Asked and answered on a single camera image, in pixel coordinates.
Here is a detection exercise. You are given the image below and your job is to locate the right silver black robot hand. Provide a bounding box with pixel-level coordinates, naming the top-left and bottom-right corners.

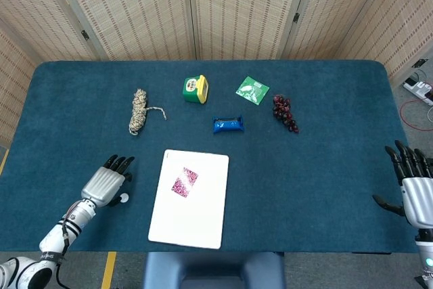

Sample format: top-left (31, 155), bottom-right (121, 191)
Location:
top-left (372, 139), bottom-right (433, 228)

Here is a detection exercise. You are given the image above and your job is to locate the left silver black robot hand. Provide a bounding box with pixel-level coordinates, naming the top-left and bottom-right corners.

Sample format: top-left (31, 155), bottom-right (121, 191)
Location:
top-left (81, 154), bottom-right (135, 208)

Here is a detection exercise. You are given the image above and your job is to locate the red patterned packet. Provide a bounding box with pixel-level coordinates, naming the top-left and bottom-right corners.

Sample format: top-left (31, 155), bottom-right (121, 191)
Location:
top-left (171, 166), bottom-right (200, 198)

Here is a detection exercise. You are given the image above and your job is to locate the white rectangular board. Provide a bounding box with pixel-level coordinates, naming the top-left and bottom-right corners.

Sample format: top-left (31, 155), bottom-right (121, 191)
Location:
top-left (147, 148), bottom-right (230, 250)

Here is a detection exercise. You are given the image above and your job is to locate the white power strip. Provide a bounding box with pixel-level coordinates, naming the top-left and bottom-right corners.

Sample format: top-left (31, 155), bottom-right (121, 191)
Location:
top-left (402, 77), bottom-right (433, 106)

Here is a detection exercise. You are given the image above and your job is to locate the dark teal table cloth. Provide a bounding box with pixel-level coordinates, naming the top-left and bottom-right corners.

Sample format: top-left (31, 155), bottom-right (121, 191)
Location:
top-left (0, 60), bottom-right (419, 254)

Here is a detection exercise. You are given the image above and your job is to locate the green yellow cube toy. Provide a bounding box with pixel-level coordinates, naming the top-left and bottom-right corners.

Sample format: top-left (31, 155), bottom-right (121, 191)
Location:
top-left (183, 74), bottom-right (210, 104)

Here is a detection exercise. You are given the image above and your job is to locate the dark blue robot torso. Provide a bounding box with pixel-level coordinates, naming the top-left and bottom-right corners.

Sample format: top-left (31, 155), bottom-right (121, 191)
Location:
top-left (141, 251), bottom-right (287, 289)

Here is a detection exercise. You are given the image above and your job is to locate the blue snack packet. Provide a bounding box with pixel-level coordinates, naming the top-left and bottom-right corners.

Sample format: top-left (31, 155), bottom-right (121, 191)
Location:
top-left (212, 115), bottom-right (246, 135)

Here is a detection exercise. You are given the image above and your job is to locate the dark red grape bunch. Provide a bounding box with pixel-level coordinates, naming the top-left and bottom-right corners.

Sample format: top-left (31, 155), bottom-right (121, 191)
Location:
top-left (272, 94), bottom-right (300, 134)

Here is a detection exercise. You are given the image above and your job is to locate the green square sachet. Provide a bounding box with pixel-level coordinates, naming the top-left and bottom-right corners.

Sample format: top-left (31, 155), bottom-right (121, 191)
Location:
top-left (235, 76), bottom-right (271, 105)

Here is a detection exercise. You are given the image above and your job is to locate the woven bamboo folding screen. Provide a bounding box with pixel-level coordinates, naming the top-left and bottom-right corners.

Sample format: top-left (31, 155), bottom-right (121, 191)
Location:
top-left (0, 0), bottom-right (433, 146)

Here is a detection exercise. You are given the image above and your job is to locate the red cable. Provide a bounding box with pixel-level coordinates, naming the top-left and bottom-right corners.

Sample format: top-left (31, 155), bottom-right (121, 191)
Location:
top-left (398, 97), bottom-right (433, 131)

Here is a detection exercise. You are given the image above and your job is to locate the beige braided rope bundle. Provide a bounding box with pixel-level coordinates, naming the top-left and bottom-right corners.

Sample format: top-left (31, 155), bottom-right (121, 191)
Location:
top-left (128, 88), bottom-right (168, 137)

